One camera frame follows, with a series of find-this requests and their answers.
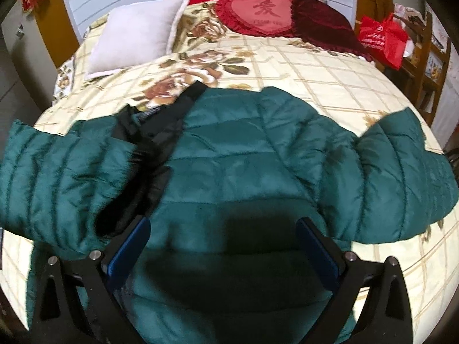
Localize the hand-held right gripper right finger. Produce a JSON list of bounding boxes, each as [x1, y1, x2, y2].
[[296, 217, 417, 344]]

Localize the wooden shelf rack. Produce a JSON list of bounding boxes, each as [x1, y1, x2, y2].
[[391, 3, 453, 124]]

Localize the dark red velvet cushion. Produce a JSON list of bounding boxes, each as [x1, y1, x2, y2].
[[290, 0, 376, 62]]

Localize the red shopping bag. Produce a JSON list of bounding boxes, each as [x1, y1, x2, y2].
[[357, 12, 410, 71]]

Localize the bed with floral checked sheet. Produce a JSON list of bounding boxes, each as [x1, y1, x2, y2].
[[0, 0, 450, 344]]

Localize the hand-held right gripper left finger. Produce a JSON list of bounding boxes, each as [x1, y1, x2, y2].
[[29, 216, 153, 344]]

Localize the red heart-shaped cushion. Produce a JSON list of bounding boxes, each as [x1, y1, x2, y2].
[[214, 0, 299, 38]]

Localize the white square pillow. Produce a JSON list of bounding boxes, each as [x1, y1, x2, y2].
[[85, 0, 191, 81]]

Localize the green puffer jacket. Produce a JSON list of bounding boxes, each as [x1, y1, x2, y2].
[[0, 85, 459, 344]]

